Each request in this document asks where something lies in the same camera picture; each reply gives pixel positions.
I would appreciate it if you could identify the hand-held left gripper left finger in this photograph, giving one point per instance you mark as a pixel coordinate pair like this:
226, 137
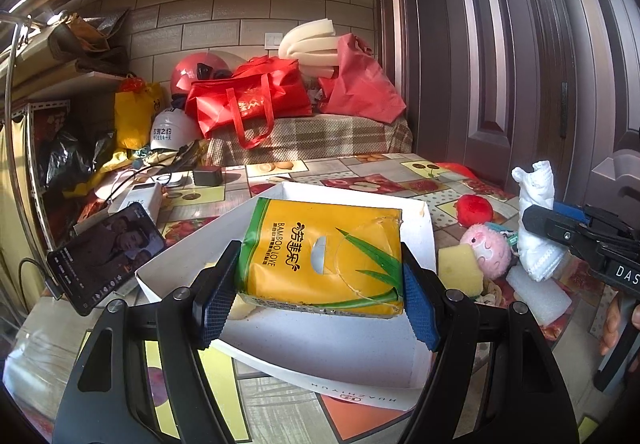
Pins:
217, 296

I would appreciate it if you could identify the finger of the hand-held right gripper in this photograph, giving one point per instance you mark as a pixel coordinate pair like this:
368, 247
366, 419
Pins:
570, 211
552, 226

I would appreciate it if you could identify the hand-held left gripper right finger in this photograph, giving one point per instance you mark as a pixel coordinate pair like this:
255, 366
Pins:
421, 306

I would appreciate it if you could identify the white face mask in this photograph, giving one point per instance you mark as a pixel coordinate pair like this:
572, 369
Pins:
542, 256

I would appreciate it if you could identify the white sock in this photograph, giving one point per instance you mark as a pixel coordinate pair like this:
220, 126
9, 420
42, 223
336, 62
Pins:
537, 186

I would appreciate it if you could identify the yellow sponge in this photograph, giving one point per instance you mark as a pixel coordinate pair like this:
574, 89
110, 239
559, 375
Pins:
460, 271

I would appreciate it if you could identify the pink plush toy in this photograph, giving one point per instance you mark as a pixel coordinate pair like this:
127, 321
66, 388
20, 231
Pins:
487, 251

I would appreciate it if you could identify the large white foam block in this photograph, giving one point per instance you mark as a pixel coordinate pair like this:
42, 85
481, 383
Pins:
537, 296

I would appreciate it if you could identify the yellow tissue pack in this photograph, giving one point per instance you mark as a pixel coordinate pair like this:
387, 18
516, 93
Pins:
300, 249

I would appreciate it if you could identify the white cardboard box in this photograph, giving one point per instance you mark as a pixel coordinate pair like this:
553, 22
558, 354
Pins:
310, 349

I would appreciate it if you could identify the person's right hand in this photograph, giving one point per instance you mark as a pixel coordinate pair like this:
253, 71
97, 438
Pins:
611, 329

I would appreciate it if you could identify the red plush toy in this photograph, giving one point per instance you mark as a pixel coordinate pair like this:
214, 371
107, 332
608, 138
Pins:
474, 210

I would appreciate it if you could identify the black smartphone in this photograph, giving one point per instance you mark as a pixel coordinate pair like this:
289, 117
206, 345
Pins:
105, 254

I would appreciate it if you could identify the black charger cube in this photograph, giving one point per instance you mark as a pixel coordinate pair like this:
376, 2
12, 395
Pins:
207, 175

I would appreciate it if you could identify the white power bank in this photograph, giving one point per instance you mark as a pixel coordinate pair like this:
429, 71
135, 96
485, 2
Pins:
137, 201

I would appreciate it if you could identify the white round charger pad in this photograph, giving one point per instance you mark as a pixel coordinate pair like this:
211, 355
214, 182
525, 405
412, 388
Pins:
171, 180

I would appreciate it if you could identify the fruit print tablecloth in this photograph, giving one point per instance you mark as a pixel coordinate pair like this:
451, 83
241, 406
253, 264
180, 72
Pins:
380, 184

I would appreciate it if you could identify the white helmet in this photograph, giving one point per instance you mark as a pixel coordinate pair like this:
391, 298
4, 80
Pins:
172, 129

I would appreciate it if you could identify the dark brown door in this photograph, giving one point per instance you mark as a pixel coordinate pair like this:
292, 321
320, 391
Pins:
500, 49

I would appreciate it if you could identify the plaid cloth covered bench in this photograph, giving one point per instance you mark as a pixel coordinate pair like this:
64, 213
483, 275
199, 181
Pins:
325, 136

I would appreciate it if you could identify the yellow plastic bag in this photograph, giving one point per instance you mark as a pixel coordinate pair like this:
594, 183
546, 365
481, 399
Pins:
135, 114

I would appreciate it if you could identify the red tote bag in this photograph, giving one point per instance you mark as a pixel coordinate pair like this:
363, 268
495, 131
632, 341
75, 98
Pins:
250, 96

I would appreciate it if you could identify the black plastic bag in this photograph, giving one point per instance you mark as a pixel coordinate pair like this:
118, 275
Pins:
70, 156

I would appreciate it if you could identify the red helmet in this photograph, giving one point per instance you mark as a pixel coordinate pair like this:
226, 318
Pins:
192, 71

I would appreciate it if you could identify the red nonwoven bag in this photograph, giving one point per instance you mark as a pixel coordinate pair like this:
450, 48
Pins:
365, 84

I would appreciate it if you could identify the chrome pole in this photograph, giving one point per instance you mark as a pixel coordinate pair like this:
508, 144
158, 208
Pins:
15, 149

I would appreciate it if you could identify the white foam roll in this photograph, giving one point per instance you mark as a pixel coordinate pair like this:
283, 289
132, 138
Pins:
310, 41

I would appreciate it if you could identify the brown bags on shelf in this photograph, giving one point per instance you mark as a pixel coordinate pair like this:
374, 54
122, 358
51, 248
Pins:
90, 41

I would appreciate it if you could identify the white light switch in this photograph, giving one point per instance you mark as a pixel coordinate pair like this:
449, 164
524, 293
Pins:
273, 40

